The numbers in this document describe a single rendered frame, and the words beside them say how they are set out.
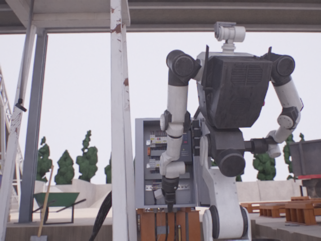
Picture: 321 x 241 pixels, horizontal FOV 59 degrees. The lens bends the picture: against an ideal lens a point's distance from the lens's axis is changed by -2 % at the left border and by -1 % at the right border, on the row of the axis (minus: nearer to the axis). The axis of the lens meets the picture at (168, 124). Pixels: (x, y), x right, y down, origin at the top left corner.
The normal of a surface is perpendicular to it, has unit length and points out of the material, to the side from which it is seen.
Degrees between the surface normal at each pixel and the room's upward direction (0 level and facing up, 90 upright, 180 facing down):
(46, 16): 90
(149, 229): 90
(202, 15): 172
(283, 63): 124
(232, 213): 64
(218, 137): 81
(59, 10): 180
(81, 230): 90
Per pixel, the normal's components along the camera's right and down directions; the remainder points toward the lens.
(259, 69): 0.18, 0.36
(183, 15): 0.04, 0.92
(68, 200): 0.57, 0.14
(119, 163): 0.03, -0.41
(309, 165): -0.51, -0.21
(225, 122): 0.16, 0.59
